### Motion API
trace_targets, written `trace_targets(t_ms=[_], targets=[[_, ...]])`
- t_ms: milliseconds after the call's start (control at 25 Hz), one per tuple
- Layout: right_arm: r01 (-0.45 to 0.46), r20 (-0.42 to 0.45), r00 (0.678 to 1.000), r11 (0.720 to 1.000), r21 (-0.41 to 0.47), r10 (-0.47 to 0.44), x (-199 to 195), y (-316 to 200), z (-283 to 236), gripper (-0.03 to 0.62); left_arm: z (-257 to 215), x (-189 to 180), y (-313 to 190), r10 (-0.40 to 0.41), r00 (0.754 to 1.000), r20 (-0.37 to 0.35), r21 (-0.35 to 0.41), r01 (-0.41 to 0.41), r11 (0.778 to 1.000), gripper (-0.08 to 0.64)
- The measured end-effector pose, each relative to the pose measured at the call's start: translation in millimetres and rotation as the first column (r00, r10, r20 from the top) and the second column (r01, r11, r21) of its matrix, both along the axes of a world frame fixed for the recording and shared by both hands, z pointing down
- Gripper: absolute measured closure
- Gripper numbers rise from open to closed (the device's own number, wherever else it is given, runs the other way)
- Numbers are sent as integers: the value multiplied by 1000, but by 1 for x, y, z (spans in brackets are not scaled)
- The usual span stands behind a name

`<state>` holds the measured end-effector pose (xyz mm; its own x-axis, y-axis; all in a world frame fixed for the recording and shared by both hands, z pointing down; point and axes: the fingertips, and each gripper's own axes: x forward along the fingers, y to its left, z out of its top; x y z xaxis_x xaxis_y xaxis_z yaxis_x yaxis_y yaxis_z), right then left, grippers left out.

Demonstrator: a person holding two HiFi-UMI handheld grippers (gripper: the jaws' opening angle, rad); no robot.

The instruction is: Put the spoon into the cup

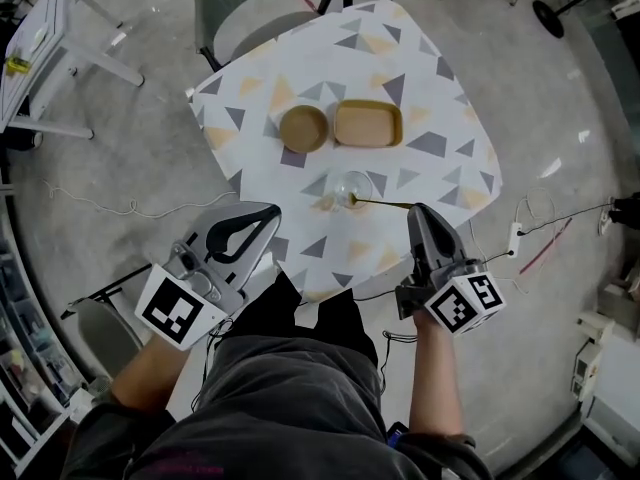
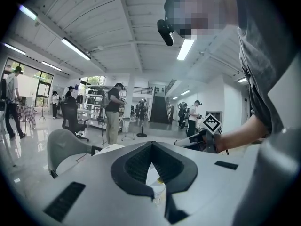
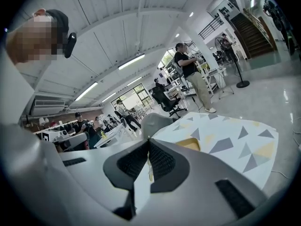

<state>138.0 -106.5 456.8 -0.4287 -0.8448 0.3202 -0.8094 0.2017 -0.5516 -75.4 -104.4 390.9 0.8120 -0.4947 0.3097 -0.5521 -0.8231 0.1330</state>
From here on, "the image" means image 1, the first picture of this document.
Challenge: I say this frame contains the glass shelf cabinet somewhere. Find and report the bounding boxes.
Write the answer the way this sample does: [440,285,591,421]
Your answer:
[0,192,97,469]

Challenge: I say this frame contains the cardboard box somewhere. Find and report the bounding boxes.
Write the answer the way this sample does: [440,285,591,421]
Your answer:
[598,266,640,315]

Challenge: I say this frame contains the white plate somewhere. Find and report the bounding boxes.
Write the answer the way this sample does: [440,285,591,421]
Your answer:
[28,24,52,53]

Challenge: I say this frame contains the triangle patterned tablecloth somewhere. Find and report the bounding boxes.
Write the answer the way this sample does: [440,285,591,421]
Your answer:
[189,0,503,304]

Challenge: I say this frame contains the person's left forearm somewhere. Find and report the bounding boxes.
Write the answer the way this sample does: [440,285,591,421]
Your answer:
[109,331,194,417]

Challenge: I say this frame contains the rectangular tan tray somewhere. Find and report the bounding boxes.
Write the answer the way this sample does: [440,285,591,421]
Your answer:
[332,98,405,149]

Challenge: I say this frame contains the small gold spoon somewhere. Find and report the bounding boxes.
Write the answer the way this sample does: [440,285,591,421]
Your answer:
[349,193,417,212]

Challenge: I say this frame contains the grey chair with black legs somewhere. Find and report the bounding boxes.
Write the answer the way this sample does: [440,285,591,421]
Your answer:
[60,264,152,385]

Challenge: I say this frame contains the person's grey shirt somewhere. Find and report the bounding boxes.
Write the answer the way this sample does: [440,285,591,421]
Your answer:
[59,334,497,480]

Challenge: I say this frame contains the long black cable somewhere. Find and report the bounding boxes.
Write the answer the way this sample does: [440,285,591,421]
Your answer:
[483,201,617,265]

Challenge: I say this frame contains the black standing fan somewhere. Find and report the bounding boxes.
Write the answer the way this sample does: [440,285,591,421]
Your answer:
[531,0,610,40]

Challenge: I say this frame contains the person's black shorts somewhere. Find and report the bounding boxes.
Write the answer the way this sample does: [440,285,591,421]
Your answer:
[219,270,379,370]

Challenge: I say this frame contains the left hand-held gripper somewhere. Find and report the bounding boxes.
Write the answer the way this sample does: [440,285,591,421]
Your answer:
[134,201,282,352]

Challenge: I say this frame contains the blue handheld device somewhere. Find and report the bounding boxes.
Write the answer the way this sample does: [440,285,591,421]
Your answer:
[386,420,412,450]

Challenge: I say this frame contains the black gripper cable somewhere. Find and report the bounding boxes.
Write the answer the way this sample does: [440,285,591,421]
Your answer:
[381,329,419,400]
[191,316,237,415]

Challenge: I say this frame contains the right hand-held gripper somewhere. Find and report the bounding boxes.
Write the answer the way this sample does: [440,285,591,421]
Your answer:
[394,203,507,338]

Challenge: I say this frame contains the white rope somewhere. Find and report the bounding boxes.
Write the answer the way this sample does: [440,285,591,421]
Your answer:
[41,179,239,220]

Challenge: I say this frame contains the white square table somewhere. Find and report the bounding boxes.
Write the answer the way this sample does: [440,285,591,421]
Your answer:
[0,0,147,142]

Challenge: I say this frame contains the person's right forearm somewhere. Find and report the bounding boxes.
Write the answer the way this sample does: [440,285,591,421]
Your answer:
[408,312,464,440]

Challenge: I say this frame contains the round tan bowl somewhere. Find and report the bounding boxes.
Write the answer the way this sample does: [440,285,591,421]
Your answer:
[278,105,330,153]

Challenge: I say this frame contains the white appliance stack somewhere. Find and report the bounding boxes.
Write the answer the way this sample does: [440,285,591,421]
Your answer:
[569,309,640,469]

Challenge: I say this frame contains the clear glass cup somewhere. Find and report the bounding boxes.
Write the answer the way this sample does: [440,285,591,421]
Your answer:
[327,169,375,212]

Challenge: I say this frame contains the white cable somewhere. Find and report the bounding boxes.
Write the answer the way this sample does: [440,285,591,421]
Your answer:
[466,186,560,295]

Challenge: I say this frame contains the red stick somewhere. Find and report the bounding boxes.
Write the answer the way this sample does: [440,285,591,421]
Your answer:
[518,217,574,276]

